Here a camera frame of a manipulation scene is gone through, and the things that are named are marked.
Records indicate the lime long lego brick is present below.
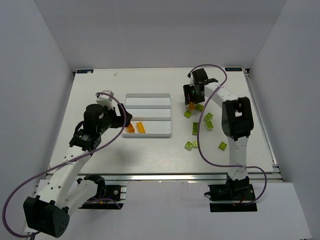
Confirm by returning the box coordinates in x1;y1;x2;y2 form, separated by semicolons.
192;122;199;136

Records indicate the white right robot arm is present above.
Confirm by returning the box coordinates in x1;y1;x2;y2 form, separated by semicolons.
183;68;254;191

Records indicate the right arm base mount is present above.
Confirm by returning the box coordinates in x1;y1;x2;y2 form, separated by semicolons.
204;184;258;213

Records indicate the lime round-stud lego brick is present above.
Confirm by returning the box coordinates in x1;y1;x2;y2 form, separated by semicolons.
184;141;194;151

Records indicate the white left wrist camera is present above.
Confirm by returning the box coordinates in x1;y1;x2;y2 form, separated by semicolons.
96;90;114;109

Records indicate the lime lego brick hidden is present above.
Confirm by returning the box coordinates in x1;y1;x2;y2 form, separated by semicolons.
205;120;214;131

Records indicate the blue left corner label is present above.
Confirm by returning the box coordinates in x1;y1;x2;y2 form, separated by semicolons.
76;69;94;74

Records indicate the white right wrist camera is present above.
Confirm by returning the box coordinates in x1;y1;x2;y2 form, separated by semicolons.
189;75;196;87

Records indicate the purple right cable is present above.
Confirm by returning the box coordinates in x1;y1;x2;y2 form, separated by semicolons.
187;64;267;206

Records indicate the blue corner label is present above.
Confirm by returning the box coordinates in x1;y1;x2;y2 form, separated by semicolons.
224;67;243;72
76;69;94;74

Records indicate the orange lego brick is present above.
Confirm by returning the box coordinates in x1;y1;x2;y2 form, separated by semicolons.
188;102;196;111

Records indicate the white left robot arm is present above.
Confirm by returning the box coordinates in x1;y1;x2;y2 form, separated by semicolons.
23;103;133;238

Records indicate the blue right corner label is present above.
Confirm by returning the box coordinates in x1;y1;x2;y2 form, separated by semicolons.
224;67;243;72

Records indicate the lime lego brick near gripper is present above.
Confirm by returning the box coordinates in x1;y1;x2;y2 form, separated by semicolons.
204;112;214;122

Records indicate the purple cable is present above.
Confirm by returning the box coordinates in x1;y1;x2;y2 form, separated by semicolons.
2;91;127;238
187;64;267;206

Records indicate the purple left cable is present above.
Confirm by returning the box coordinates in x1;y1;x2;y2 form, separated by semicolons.
2;91;127;238

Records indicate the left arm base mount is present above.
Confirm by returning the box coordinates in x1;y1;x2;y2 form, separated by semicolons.
76;174;125;210

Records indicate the orange rounded lego piece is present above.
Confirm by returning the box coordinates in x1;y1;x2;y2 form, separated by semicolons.
126;123;135;134

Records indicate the lime small lego brick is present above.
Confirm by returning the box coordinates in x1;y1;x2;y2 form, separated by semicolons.
192;140;199;149

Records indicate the lime lego brick far right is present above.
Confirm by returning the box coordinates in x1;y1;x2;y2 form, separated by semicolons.
218;141;228;151

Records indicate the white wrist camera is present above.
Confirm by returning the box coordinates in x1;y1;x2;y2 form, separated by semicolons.
189;75;196;87
96;90;114;109

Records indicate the lime square lego brick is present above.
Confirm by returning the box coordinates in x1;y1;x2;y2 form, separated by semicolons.
183;110;192;119

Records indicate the white three-compartment tray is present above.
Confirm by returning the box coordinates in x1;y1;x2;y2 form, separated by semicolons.
122;93;172;138

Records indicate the dark green lego brick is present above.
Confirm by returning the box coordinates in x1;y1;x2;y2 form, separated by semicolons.
195;104;204;112

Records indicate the yellow lego brick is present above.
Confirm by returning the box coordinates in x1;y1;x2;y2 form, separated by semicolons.
136;121;146;134

